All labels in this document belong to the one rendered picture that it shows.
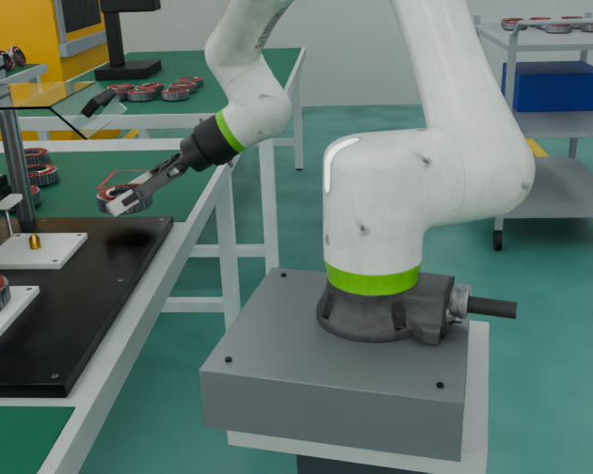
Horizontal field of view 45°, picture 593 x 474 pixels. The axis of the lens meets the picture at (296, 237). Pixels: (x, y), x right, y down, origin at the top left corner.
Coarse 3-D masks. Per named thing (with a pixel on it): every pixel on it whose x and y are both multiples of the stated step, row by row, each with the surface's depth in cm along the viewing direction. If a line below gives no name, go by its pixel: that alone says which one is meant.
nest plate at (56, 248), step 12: (12, 240) 140; (24, 240) 139; (48, 240) 139; (60, 240) 139; (72, 240) 139; (84, 240) 140; (0, 252) 134; (12, 252) 134; (24, 252) 134; (36, 252) 133; (48, 252) 133; (60, 252) 133; (72, 252) 135; (0, 264) 129; (12, 264) 129; (24, 264) 129; (36, 264) 129; (48, 264) 128; (60, 264) 129
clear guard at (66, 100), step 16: (0, 96) 129; (16, 96) 128; (32, 96) 128; (48, 96) 127; (64, 96) 127; (80, 96) 130; (64, 112) 121; (80, 112) 126; (96, 112) 130; (112, 112) 136; (80, 128) 121; (96, 128) 126
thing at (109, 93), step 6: (108, 90) 132; (96, 96) 126; (102, 96) 128; (108, 96) 130; (114, 96) 134; (90, 102) 125; (96, 102) 125; (102, 102) 127; (108, 102) 134; (84, 108) 125; (90, 108) 125; (96, 108) 125; (84, 114) 125; (90, 114) 125
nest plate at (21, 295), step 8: (16, 288) 119; (24, 288) 119; (32, 288) 119; (16, 296) 116; (24, 296) 116; (32, 296) 117; (8, 304) 114; (16, 304) 114; (24, 304) 115; (0, 312) 111; (8, 312) 111; (16, 312) 112; (0, 320) 109; (8, 320) 109; (0, 328) 106
